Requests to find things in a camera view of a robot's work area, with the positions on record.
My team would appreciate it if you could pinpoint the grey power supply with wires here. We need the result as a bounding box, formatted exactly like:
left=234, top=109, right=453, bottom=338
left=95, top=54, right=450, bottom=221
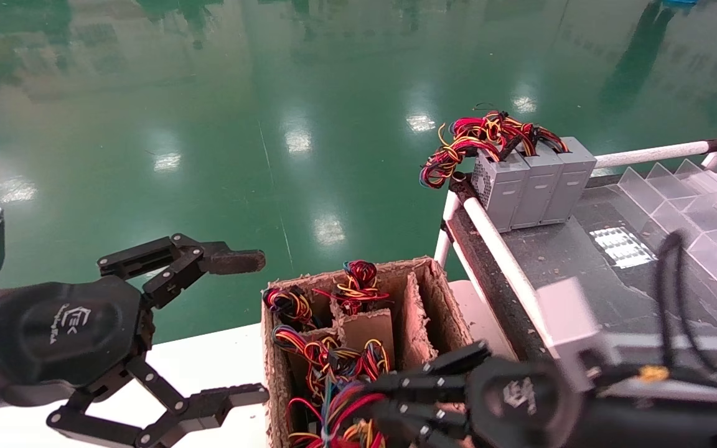
left=346, top=339, right=391, bottom=381
left=520, top=121, right=597, bottom=225
left=287, top=398, right=325, bottom=448
left=318, top=378, right=390, bottom=448
left=263, top=286, right=321, bottom=329
left=495, top=112, right=563, bottom=230
left=271, top=327, right=350, bottom=399
left=314, top=260, right=391, bottom=315
left=419, top=111, right=530, bottom=233

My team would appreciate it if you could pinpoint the black camera cable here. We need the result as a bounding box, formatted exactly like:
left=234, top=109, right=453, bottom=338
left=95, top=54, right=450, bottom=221
left=653, top=229, right=717, bottom=396

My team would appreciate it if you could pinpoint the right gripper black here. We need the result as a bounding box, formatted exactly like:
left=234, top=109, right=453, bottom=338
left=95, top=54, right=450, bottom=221
left=368, top=341, right=583, bottom=448

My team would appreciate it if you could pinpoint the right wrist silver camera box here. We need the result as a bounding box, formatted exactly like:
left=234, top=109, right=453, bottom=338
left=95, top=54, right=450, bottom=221
left=536, top=277, right=717, bottom=399

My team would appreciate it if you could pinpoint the worn cardboard divider box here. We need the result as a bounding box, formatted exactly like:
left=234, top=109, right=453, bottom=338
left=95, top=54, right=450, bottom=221
left=261, top=256, right=490, bottom=448

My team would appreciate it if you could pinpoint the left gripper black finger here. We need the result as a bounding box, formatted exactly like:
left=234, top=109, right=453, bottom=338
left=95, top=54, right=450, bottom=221
left=97, top=233, right=266, bottom=310

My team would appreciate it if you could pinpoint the white rack leg pipe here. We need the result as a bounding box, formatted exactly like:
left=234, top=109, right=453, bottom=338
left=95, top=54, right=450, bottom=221
left=433, top=190, right=462, bottom=267

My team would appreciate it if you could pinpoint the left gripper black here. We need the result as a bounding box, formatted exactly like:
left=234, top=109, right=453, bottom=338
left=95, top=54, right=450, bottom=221
left=0, top=277, right=270, bottom=448

